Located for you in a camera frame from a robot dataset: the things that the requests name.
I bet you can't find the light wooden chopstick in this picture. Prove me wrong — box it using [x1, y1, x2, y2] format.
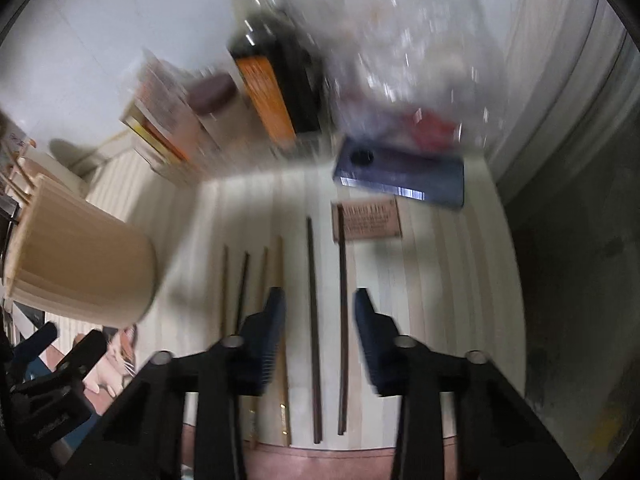
[276, 236, 292, 448]
[248, 246, 269, 450]

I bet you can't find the clear plastic bag red item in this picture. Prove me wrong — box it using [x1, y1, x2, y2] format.
[309, 0, 506, 152]

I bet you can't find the orange seasoning packet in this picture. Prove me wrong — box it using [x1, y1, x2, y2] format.
[134, 58, 201, 160]

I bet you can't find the dark soy sauce bottle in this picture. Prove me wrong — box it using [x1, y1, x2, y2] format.
[228, 0, 322, 148]

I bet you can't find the brown leather placemat label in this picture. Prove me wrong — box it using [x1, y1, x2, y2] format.
[332, 198, 402, 243]

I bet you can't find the beige ribbed utensil cup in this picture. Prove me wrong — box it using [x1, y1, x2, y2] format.
[4, 176, 156, 328]

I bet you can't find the brown lid spice jar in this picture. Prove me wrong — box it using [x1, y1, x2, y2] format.
[186, 72, 254, 157]

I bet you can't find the yellow seasoning box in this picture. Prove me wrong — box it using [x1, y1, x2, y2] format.
[120, 100, 189, 184]

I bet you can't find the striped cat print placemat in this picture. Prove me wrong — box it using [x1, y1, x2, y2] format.
[88, 152, 526, 451]

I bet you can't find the dark brown chopstick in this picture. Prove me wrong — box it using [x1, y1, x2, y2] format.
[306, 217, 323, 444]
[336, 204, 348, 436]

